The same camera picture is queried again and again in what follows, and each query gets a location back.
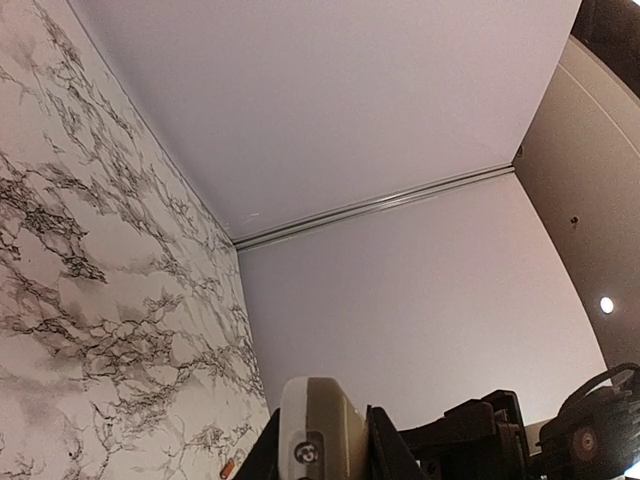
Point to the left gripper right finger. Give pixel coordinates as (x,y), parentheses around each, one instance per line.
(389,456)

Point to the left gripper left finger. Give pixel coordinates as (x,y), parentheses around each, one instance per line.
(261,462)

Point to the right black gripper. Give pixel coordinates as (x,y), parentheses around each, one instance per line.
(594,435)

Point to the orange battery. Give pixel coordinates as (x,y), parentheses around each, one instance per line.
(227,470)

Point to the grey remote control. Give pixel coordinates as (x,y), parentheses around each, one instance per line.
(322,436)

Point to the right aluminium frame post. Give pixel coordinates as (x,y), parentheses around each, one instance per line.
(369,206)

